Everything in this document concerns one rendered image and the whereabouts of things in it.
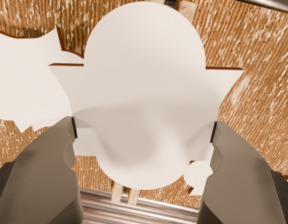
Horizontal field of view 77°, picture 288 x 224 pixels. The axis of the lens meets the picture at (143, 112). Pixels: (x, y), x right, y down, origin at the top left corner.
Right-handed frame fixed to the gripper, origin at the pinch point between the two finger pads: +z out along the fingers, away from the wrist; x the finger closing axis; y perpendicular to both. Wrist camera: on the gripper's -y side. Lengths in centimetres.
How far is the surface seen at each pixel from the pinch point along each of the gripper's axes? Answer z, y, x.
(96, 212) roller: 15.1, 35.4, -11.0
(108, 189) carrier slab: 12.4, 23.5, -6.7
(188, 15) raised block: 9.1, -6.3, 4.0
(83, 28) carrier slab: 11.9, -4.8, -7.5
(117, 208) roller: 14.3, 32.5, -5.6
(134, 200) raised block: 9.7, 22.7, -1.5
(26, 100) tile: 9.4, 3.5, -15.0
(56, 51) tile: 9.2, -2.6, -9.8
